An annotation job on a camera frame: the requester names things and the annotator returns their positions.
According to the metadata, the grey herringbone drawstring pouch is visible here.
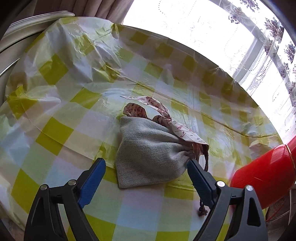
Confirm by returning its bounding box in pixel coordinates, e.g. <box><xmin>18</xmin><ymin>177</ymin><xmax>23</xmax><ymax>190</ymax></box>
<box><xmin>115</xmin><ymin>116</ymin><xmax>210</xmax><ymax>217</ymax></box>

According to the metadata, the mauve curtain behind sofa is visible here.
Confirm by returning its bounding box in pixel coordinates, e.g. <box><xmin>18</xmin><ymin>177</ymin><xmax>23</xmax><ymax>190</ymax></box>
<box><xmin>34</xmin><ymin>0</ymin><xmax>133</xmax><ymax>24</ymax></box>

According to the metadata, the pink floral fabric pouch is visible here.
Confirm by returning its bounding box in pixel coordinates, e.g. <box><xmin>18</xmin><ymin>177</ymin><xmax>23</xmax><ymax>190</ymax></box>
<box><xmin>123</xmin><ymin>96</ymin><xmax>209</xmax><ymax>164</ymax></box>

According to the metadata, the silver white sofa frame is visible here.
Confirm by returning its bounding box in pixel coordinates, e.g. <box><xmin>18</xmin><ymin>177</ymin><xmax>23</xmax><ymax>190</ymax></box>
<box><xmin>0</xmin><ymin>11</ymin><xmax>75</xmax><ymax>103</ymax></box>

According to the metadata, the sheer floral lace curtain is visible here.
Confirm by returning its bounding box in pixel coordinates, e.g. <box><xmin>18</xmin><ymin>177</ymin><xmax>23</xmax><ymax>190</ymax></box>
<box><xmin>208</xmin><ymin>0</ymin><xmax>296</xmax><ymax>110</ymax></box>

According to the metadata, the red thermos flask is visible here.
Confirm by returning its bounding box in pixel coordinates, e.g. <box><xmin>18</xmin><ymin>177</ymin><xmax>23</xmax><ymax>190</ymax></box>
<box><xmin>230</xmin><ymin>138</ymin><xmax>295</xmax><ymax>209</ymax></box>

